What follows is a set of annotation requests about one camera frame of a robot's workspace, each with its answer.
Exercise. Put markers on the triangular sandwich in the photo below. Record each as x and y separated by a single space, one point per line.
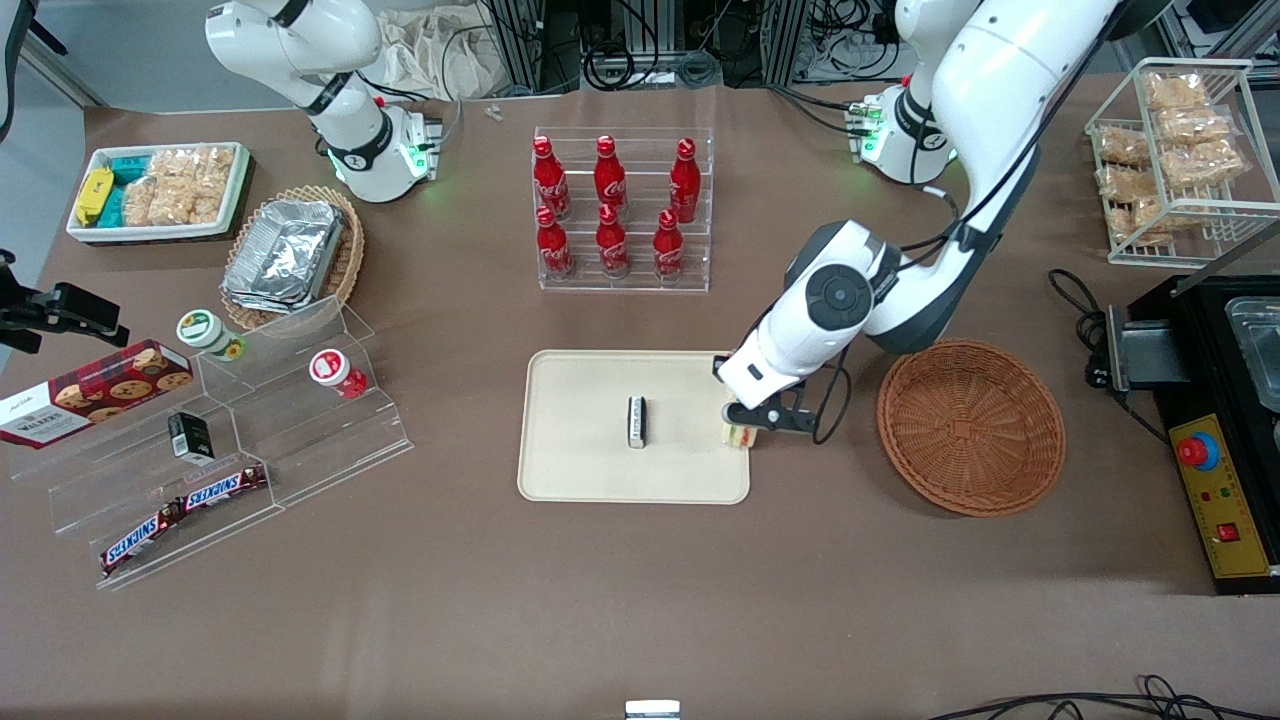
739 438

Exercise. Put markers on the bagged fried snack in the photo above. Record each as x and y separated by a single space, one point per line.
1205 163
1128 183
1192 126
1145 218
1125 147
1175 90

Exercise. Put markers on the red lid yogurt cup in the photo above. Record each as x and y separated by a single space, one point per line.
330 368

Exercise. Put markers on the small black box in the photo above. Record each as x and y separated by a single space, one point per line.
190 437

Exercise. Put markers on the beige rectangular tray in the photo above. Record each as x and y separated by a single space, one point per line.
580 430

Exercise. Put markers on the aluminium frame rack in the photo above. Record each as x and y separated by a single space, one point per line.
640 30

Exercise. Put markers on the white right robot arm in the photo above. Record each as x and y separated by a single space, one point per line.
340 120

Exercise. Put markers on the clear acrylic bottle rack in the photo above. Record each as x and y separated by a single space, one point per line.
640 270

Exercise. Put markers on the small white device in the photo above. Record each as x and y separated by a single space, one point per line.
652 710

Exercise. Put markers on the teal snack pack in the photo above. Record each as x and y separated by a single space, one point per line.
114 208
128 168

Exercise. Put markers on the small black white pack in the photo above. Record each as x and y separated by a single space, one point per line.
637 422

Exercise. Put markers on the green lid yogurt cup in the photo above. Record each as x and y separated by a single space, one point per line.
205 332

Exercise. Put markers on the aluminium foil container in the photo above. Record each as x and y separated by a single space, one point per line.
285 255

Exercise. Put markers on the brown Snickers bar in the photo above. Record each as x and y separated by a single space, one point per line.
225 488
140 540

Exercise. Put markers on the red tartan cookie box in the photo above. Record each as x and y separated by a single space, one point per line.
90 395

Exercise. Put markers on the red cola bottle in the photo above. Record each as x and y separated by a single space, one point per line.
668 252
549 180
609 178
612 245
685 185
553 250

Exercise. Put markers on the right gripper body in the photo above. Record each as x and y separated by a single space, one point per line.
42 312

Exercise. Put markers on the clear plastic container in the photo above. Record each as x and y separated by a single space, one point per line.
1262 350

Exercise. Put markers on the yellow snack pack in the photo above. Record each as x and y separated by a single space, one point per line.
93 196

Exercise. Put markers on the light oval wicker basket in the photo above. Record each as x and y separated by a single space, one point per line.
350 260

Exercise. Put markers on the clear acrylic stepped shelf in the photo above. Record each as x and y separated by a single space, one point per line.
320 440

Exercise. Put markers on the black sealing machine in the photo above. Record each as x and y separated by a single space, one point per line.
1200 360

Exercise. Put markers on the white cloth bag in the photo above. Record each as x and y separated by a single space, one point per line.
430 55

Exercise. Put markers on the black stand pole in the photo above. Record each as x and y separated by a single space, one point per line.
12 60

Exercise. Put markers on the clear bagged rice cracker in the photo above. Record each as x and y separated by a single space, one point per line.
206 202
155 205
218 163
175 165

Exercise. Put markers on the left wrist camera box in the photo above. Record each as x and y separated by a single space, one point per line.
796 420

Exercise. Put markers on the white plastic snack bin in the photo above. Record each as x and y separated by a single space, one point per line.
150 232

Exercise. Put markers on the red emergency stop button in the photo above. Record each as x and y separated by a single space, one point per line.
1197 452

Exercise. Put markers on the brown round wicker basket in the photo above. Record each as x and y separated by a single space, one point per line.
970 430

